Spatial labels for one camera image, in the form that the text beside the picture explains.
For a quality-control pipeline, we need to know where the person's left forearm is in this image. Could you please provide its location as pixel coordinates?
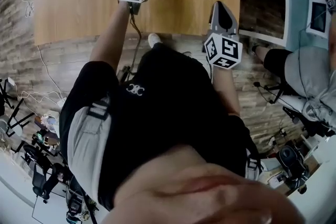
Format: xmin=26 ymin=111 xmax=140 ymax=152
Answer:
xmin=88 ymin=2 xmax=132 ymax=74

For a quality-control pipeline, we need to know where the person's white shoe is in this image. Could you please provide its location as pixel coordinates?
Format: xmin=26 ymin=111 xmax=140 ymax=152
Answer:
xmin=148 ymin=33 xmax=162 ymax=48

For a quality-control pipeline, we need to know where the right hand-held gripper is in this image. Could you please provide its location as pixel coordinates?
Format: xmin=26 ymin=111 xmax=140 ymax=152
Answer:
xmin=203 ymin=1 xmax=243 ymax=70

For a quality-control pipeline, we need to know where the grey shoulder harness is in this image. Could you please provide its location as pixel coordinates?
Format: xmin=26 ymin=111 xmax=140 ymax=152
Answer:
xmin=66 ymin=96 xmax=264 ymax=205

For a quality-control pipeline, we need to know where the person's right forearm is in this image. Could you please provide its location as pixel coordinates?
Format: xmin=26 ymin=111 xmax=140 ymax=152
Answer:
xmin=213 ymin=67 xmax=242 ymax=116

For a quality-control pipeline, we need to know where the person's face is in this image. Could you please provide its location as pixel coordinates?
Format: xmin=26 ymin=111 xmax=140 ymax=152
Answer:
xmin=100 ymin=145 xmax=306 ymax=224

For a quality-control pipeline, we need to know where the wooden table with white legs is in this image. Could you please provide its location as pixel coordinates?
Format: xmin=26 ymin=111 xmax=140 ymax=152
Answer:
xmin=33 ymin=0 xmax=242 ymax=47

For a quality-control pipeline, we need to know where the white screen device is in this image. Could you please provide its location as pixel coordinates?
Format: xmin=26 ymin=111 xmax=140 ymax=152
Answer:
xmin=305 ymin=1 xmax=329 ymax=36

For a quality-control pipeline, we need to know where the light blue desk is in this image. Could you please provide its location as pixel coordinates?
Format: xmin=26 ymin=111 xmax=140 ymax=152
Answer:
xmin=282 ymin=0 xmax=336 ymax=51

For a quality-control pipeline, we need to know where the left hand-held gripper cable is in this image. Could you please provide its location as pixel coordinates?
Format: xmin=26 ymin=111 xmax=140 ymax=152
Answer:
xmin=129 ymin=13 xmax=143 ymax=76

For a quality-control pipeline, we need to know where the white floor cable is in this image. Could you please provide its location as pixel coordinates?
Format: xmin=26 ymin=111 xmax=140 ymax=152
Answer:
xmin=20 ymin=0 xmax=67 ymax=104

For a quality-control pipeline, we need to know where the person's black shirt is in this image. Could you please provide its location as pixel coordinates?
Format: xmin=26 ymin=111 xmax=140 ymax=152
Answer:
xmin=58 ymin=42 xmax=260 ymax=212

